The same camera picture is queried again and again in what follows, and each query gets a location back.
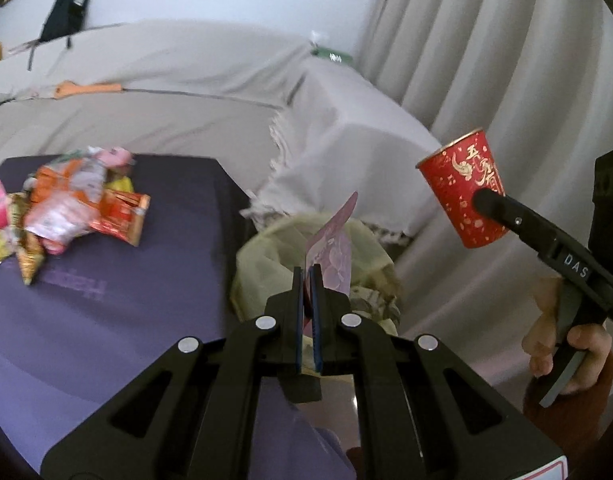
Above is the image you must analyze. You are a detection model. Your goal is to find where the person's right hand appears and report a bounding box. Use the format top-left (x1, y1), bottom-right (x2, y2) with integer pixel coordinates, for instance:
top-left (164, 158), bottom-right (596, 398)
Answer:
top-left (521, 278), bottom-right (612, 394)

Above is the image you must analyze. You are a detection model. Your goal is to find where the purple tablecloth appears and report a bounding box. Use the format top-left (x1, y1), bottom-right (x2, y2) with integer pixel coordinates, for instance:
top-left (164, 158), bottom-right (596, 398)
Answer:
top-left (0, 155), bottom-right (249, 479)

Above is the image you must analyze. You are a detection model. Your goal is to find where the small pink toy pot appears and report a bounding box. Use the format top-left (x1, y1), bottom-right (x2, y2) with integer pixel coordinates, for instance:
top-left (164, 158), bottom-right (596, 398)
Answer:
top-left (90, 146), bottom-right (134, 169)

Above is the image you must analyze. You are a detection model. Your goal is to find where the trash bin with yellowish bag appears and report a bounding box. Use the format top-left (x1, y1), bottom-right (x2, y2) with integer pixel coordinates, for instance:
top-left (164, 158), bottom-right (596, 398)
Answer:
top-left (230, 212), bottom-right (402, 335)

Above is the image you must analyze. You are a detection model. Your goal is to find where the green tissue pack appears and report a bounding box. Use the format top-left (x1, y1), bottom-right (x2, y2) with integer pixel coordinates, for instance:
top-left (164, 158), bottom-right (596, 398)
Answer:
top-left (313, 47), bottom-right (353, 66)

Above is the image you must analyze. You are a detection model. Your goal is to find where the grey pleated curtain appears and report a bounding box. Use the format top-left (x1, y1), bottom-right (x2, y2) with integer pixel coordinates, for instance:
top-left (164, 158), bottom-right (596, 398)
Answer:
top-left (358, 0), bottom-right (613, 404)

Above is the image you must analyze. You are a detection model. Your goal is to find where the orange chip bag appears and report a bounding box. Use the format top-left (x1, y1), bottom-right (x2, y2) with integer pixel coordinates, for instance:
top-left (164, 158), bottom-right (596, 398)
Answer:
top-left (24, 156), bottom-right (107, 255)

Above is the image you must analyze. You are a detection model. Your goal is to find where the red snack packet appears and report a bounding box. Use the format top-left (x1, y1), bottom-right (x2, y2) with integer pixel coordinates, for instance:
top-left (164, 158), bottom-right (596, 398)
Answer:
top-left (90, 188), bottom-right (150, 247)

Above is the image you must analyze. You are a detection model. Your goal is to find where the orange wooden back scratcher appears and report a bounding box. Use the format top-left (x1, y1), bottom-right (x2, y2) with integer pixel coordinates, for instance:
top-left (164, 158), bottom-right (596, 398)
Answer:
top-left (54, 81), bottom-right (123, 100)

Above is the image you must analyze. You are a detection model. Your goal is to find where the cream noodle snack wrapper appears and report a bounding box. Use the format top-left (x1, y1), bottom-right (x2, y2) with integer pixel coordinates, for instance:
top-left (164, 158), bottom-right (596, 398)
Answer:
top-left (6, 192), bottom-right (45, 286)

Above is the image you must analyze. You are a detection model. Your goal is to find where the grey covered sofa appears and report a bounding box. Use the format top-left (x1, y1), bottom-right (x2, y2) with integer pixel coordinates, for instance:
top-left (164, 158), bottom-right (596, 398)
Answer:
top-left (0, 21), bottom-right (439, 240)

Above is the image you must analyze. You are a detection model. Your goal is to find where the black backpack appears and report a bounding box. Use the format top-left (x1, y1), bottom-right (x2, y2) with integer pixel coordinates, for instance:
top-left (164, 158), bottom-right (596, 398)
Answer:
top-left (26, 0), bottom-right (90, 72)

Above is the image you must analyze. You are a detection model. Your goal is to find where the red paper cup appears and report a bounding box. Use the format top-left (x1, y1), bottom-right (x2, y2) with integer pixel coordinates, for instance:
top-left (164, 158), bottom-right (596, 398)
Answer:
top-left (416, 129), bottom-right (507, 248)

